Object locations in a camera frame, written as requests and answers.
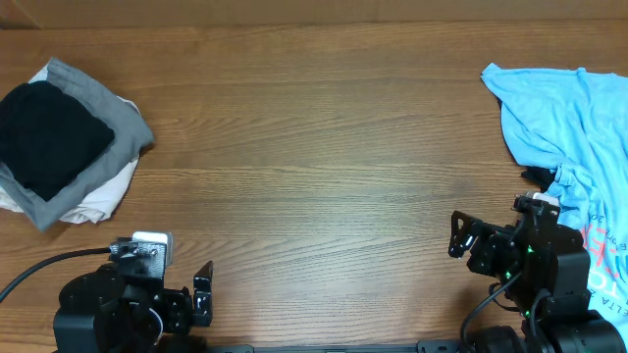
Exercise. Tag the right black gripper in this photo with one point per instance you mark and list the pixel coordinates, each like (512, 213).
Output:
(490, 240)

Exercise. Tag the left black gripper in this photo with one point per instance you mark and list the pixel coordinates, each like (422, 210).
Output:
(181, 316)

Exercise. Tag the black t-shirt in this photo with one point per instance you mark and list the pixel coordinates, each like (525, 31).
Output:
(48, 137)

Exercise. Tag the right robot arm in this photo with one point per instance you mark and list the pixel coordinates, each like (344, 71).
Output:
(543, 268)

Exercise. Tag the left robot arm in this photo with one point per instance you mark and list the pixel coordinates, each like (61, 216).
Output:
(125, 307)

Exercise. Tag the white folded garment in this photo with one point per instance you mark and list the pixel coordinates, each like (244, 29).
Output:
(97, 205)

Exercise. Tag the light blue printed t-shirt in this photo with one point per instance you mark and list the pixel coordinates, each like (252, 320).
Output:
(574, 125)

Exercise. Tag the grey folded shorts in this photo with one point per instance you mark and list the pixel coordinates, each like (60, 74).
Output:
(132, 133)

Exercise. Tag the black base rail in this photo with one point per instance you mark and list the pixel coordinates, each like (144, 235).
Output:
(422, 346)

